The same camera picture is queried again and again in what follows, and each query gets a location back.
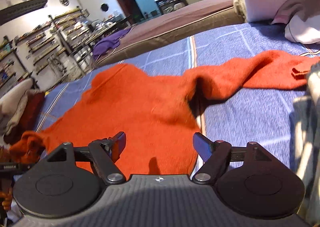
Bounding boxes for purple cloth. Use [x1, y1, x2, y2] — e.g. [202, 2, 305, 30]
[92, 28, 131, 60]

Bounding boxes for wall display shelves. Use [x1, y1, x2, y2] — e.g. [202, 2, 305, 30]
[1, 6, 94, 90]

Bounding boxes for beige folded garment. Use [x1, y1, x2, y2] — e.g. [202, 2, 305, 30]
[1, 78, 34, 119]

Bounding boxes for cream dotted folded garment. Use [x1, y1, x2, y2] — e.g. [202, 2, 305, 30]
[1, 89, 40, 136]

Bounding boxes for orange knit sweater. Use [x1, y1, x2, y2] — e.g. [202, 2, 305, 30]
[9, 50, 319, 177]

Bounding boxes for blue plaid bed sheet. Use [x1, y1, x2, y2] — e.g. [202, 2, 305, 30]
[35, 23, 319, 169]

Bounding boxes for dark red folded garment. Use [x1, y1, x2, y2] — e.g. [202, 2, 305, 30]
[3, 91, 45, 145]

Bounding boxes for person left hand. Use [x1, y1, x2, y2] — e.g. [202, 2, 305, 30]
[0, 146, 16, 211]

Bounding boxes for white pink garment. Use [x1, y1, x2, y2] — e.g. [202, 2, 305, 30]
[271, 0, 319, 45]

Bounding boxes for brown mauve bed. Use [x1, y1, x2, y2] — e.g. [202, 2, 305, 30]
[96, 0, 245, 67]

